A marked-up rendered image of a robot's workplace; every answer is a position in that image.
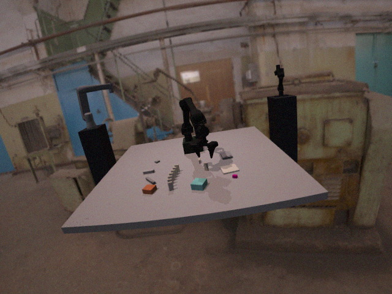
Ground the orange block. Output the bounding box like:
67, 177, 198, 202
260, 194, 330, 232
142, 184, 157, 194

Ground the teal box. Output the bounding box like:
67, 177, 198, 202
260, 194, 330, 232
190, 178, 208, 190

